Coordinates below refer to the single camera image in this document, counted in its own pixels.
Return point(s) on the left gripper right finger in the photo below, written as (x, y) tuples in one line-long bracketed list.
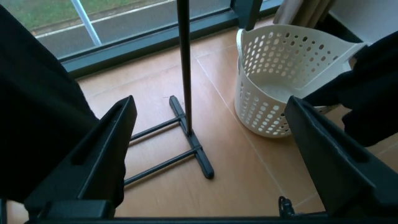
[(329, 161)]

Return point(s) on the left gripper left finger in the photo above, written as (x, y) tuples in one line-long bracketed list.
[(102, 177)]

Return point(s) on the black shorts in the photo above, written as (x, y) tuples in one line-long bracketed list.
[(37, 109)]

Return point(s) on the white laundry basket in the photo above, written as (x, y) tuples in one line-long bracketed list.
[(258, 105)]

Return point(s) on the black clothes rack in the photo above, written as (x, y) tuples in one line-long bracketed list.
[(185, 62)]

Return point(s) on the window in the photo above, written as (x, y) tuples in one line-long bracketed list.
[(140, 40)]

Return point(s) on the beige curtain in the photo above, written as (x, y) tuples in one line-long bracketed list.
[(298, 12)]

